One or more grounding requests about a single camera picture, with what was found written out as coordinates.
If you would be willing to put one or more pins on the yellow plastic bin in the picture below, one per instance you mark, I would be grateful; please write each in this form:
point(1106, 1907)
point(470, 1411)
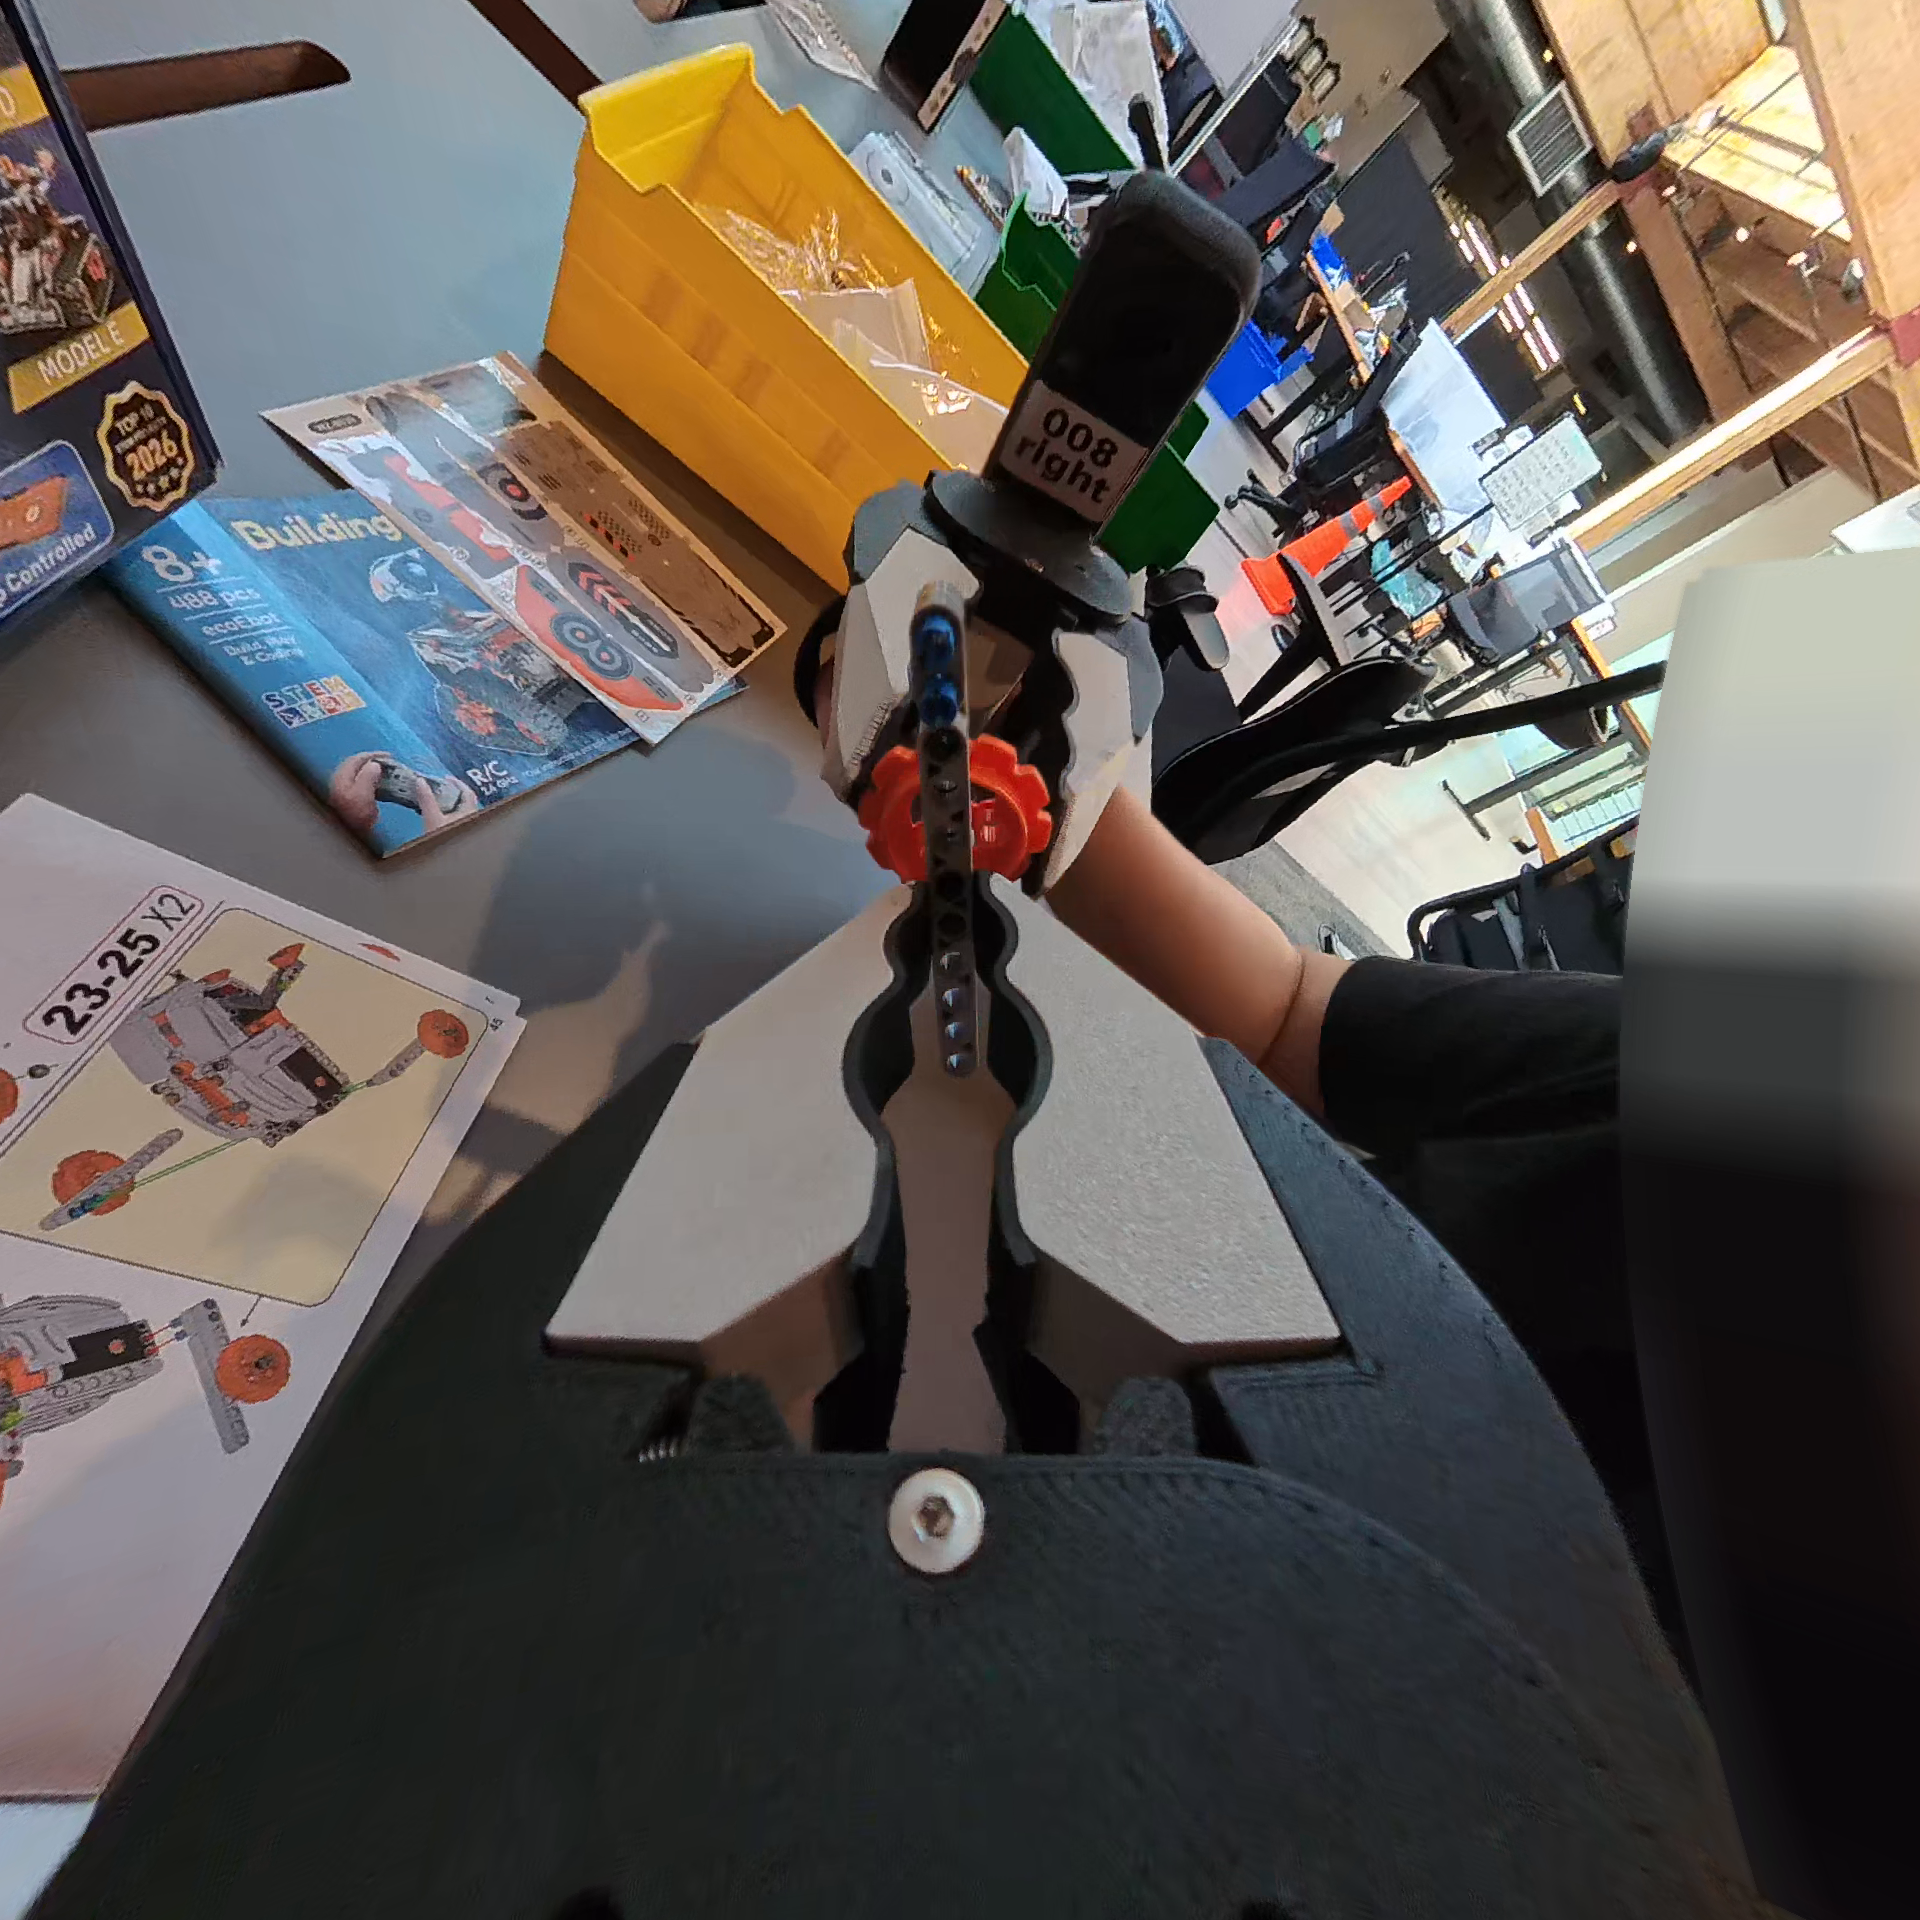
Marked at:
point(674, 315)

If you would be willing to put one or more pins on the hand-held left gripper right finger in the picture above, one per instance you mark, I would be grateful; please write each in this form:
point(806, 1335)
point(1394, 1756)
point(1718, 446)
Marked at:
point(1155, 1200)

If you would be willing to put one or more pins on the green plastic bin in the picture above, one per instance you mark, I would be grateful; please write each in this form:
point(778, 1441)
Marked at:
point(1050, 89)
point(1035, 247)

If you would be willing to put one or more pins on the blue cover booklet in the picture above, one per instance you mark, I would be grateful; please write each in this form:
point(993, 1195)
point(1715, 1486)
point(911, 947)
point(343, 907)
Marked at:
point(301, 645)

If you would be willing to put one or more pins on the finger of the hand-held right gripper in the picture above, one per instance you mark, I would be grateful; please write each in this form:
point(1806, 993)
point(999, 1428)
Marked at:
point(878, 659)
point(1110, 734)

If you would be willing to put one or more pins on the black open box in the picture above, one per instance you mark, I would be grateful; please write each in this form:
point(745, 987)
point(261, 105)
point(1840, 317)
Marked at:
point(938, 60)

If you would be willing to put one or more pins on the blue plastic bin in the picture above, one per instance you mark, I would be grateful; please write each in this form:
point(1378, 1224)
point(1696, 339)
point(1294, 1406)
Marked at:
point(1254, 375)

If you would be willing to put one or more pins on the person's right hand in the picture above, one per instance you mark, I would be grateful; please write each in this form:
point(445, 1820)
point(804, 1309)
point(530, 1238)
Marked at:
point(824, 697)

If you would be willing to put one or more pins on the orange traffic cone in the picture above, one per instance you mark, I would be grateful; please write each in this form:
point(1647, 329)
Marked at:
point(1321, 543)

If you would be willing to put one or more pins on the black office chair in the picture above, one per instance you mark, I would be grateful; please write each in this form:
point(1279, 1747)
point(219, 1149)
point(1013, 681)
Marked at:
point(1321, 734)

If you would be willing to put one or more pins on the printed sticker sheet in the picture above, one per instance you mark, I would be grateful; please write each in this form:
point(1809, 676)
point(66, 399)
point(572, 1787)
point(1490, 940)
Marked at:
point(571, 570)

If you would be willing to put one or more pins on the flat clear plastic bag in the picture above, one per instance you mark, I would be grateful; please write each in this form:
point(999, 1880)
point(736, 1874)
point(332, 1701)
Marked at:
point(900, 337)

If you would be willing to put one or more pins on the dark blue toy kit box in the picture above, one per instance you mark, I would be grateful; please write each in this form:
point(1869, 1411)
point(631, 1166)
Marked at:
point(75, 300)

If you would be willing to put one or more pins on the black rolling cart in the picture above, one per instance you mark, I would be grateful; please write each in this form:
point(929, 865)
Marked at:
point(1516, 914)

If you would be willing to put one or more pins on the person's right forearm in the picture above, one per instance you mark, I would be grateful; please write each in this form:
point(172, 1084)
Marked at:
point(1201, 945)

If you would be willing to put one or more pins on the grey desk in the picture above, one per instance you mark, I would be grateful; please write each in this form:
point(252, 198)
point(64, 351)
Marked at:
point(376, 224)

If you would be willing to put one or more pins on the crinkled clear plastic bag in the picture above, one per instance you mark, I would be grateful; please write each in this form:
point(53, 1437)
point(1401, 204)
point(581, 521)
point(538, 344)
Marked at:
point(811, 247)

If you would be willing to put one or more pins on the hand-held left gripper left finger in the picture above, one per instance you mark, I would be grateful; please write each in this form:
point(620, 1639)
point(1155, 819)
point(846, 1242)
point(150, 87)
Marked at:
point(720, 1200)

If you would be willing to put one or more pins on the orange toy gear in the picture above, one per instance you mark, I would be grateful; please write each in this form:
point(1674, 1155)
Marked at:
point(900, 810)

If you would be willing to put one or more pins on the open instruction booklet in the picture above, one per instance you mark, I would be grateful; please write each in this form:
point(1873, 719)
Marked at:
point(224, 1080)

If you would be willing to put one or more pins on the grey perforated toy beam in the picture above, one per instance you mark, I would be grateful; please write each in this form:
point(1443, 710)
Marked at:
point(951, 914)

